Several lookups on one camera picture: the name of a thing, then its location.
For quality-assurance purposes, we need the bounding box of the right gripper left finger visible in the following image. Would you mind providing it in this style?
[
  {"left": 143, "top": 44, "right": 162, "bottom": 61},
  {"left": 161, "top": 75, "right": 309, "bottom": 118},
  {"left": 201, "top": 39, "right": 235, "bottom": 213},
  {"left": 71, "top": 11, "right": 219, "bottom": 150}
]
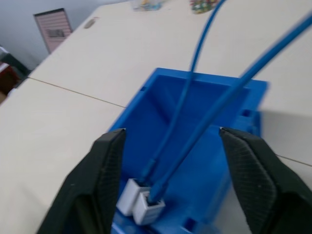
[{"left": 36, "top": 128, "right": 127, "bottom": 234}]

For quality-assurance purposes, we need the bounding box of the laptop with pink screen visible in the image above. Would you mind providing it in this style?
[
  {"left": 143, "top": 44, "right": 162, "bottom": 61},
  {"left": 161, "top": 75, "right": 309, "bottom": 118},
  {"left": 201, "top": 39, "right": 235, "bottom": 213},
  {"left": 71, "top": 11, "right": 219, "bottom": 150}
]
[{"left": 33, "top": 8, "right": 74, "bottom": 54}]

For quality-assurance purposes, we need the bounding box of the small bag of colourful parts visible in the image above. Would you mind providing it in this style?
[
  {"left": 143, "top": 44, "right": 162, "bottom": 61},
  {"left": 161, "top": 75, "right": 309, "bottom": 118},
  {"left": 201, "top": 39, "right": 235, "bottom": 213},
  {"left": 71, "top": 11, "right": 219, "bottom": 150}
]
[{"left": 131, "top": 0, "right": 169, "bottom": 12}]

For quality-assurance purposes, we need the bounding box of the jar of colourful beads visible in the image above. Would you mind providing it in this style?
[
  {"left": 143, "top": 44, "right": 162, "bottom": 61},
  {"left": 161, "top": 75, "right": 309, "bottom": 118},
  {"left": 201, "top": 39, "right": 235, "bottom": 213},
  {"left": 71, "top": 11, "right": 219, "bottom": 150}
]
[{"left": 189, "top": 0, "right": 219, "bottom": 15}]

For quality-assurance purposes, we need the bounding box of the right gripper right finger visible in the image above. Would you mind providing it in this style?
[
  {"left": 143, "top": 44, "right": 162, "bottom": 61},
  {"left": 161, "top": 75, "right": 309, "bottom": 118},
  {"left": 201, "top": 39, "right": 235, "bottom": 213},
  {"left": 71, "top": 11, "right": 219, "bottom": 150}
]
[{"left": 218, "top": 126, "right": 312, "bottom": 234}]

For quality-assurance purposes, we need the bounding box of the blue plastic storage bin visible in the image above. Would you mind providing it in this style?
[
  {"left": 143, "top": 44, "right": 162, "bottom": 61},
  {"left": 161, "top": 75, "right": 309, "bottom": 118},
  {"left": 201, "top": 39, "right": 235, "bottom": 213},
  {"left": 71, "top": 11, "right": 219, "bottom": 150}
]
[{"left": 109, "top": 67, "right": 270, "bottom": 234}]

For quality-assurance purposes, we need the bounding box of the blue Ethernet cable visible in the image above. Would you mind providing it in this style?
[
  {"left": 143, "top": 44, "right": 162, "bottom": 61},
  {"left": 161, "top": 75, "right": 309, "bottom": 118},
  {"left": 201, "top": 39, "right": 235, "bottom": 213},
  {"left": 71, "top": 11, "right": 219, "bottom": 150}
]
[
  {"left": 140, "top": 0, "right": 227, "bottom": 183},
  {"left": 148, "top": 7, "right": 312, "bottom": 204}
]

